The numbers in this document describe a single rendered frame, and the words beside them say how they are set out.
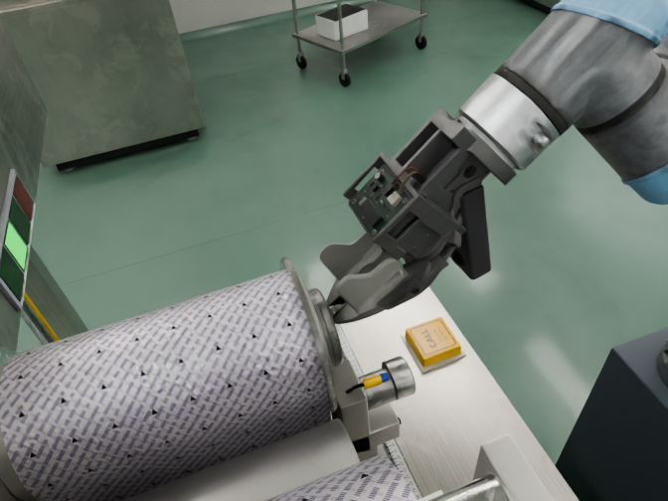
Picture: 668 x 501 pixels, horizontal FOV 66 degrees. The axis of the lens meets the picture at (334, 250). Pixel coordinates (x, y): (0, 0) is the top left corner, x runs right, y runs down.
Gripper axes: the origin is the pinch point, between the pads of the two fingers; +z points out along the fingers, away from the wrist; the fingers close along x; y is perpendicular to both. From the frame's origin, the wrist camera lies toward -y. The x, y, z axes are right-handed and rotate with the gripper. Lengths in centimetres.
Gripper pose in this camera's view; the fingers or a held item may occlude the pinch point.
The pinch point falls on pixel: (344, 308)
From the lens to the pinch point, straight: 50.6
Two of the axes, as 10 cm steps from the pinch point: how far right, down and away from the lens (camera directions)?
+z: -6.6, 6.9, 2.9
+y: -6.7, -3.6, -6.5
